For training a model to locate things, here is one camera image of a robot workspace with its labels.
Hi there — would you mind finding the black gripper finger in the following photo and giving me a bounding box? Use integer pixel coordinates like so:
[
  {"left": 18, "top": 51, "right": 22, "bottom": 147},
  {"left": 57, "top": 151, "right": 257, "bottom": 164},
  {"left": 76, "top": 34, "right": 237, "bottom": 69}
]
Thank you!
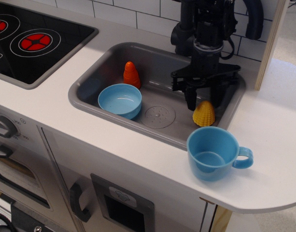
[
  {"left": 184, "top": 87, "right": 197, "bottom": 111},
  {"left": 210, "top": 86, "right": 226, "bottom": 108}
]

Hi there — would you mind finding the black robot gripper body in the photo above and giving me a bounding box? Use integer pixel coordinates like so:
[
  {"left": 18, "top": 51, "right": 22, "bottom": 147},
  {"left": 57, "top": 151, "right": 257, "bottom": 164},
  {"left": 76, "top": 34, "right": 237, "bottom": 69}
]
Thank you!
[{"left": 171, "top": 47, "right": 240, "bottom": 97}]

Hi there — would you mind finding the yellow toy corn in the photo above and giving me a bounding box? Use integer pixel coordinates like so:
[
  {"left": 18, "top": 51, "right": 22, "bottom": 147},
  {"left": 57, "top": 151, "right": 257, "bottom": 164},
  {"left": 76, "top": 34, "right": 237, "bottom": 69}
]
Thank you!
[{"left": 193, "top": 101, "right": 215, "bottom": 127}]

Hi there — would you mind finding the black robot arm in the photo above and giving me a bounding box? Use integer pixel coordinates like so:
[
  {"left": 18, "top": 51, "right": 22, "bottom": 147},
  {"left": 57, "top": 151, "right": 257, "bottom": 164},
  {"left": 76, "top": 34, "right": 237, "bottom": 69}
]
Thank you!
[{"left": 170, "top": 0, "right": 240, "bottom": 111}]

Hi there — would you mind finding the grey toy sink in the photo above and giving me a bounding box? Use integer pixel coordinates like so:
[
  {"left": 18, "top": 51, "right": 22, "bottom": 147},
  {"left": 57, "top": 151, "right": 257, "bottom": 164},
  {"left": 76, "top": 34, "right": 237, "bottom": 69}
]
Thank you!
[{"left": 68, "top": 42, "right": 246, "bottom": 151}]

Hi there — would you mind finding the black sink faucet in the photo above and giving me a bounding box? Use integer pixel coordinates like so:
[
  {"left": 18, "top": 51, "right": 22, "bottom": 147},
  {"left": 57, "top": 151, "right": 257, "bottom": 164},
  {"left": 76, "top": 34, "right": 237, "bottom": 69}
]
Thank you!
[{"left": 170, "top": 0, "right": 264, "bottom": 58}]

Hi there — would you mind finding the light blue bowl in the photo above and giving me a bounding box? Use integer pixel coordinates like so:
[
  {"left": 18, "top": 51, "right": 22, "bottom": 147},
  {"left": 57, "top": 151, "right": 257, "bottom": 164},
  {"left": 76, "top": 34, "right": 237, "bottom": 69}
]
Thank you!
[{"left": 98, "top": 84, "right": 142, "bottom": 119}]

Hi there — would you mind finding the blue plastic cup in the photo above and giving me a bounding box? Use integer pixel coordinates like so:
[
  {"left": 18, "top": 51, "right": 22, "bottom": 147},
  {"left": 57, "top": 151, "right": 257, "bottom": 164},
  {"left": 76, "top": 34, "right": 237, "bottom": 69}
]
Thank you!
[{"left": 186, "top": 127, "right": 254, "bottom": 182}]

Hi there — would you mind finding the orange toy carrot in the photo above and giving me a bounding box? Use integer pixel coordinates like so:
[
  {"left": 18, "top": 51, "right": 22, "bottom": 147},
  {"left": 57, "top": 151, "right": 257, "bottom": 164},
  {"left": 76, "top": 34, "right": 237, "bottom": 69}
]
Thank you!
[{"left": 123, "top": 61, "right": 141, "bottom": 89}]

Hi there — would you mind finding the grey dispenser panel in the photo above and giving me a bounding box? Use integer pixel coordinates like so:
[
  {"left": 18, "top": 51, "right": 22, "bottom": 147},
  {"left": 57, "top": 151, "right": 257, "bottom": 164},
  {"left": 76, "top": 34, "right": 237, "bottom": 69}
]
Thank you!
[{"left": 90, "top": 174, "right": 155, "bottom": 232}]

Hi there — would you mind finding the black toy stovetop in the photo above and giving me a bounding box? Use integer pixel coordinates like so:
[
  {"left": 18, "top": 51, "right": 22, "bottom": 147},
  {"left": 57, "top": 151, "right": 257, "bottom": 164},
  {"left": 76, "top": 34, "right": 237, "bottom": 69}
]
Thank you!
[{"left": 0, "top": 2, "right": 99, "bottom": 89}]

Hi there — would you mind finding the toy oven door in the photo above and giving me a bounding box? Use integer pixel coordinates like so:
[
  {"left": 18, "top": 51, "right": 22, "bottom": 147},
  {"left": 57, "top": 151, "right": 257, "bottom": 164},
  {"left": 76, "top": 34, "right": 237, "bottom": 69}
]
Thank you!
[{"left": 0, "top": 138, "right": 50, "bottom": 209}]

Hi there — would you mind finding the grey oven knob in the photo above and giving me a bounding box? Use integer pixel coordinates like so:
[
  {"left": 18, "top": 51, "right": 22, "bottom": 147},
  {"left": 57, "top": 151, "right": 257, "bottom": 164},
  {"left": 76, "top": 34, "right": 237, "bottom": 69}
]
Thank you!
[{"left": 0, "top": 116, "right": 18, "bottom": 138}]

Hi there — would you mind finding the black cable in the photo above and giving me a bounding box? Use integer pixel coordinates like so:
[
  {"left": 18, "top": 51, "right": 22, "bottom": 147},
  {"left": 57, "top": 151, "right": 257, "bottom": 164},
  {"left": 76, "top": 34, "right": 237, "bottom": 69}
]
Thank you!
[{"left": 220, "top": 36, "right": 235, "bottom": 60}]

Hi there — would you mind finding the wooden side post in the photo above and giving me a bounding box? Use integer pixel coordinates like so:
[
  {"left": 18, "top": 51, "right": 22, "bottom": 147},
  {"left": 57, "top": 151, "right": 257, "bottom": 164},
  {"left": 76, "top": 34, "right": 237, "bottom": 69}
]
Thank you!
[{"left": 254, "top": 0, "right": 289, "bottom": 91}]

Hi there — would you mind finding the black cabinet door handle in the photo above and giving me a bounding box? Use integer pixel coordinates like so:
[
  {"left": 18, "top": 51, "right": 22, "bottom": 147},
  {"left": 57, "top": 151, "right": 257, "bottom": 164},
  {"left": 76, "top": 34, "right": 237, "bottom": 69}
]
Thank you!
[{"left": 69, "top": 183, "right": 91, "bottom": 222}]

